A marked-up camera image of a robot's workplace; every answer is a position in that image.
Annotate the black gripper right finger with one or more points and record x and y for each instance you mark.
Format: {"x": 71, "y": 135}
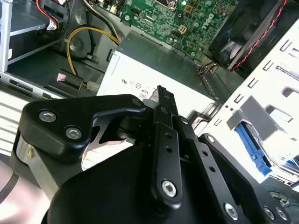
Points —
{"x": 224, "y": 168}

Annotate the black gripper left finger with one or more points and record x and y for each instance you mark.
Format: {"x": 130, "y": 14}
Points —
{"x": 60, "y": 116}

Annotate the hard disk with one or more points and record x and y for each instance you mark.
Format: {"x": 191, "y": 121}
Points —
{"x": 253, "y": 151}

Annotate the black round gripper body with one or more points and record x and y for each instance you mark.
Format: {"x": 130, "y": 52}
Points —
{"x": 105, "y": 198}

